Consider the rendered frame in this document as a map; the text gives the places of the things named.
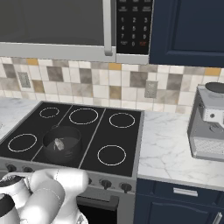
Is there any dark grey pot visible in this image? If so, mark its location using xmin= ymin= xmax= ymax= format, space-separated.
xmin=42 ymin=124 xmax=83 ymax=165

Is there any black hob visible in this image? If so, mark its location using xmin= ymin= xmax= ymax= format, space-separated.
xmin=0 ymin=100 xmax=145 ymax=194

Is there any silver microwave oven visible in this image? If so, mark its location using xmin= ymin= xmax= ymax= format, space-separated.
xmin=0 ymin=0 xmax=154 ymax=66

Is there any grey coffee machine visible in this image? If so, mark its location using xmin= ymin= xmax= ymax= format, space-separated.
xmin=186 ymin=81 xmax=224 ymax=163

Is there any black oven door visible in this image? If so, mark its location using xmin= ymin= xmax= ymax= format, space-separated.
xmin=76 ymin=196 xmax=136 ymax=224

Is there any navy drawer front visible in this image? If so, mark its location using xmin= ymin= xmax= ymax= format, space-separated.
xmin=136 ymin=178 xmax=224 ymax=208

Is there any navy base cupboard door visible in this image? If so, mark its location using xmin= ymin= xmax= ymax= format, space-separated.
xmin=134 ymin=194 xmax=224 ymax=224

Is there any grey wall socket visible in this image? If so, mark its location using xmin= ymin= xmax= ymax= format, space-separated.
xmin=17 ymin=71 xmax=32 ymax=89
xmin=144 ymin=80 xmax=158 ymax=99

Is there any silver microwave door handle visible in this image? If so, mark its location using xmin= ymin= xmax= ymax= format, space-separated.
xmin=102 ymin=0 xmax=114 ymax=57

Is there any black oven door handle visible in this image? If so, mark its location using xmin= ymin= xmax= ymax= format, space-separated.
xmin=76 ymin=194 xmax=120 ymax=212

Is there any silver drawer handle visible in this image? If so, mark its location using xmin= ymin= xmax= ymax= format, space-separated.
xmin=172 ymin=186 xmax=199 ymax=198

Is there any navy wall cupboard door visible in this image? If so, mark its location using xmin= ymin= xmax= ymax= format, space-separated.
xmin=148 ymin=0 xmax=224 ymax=68

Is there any silver cupboard door handle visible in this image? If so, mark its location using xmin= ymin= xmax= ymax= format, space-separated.
xmin=213 ymin=212 xmax=223 ymax=224

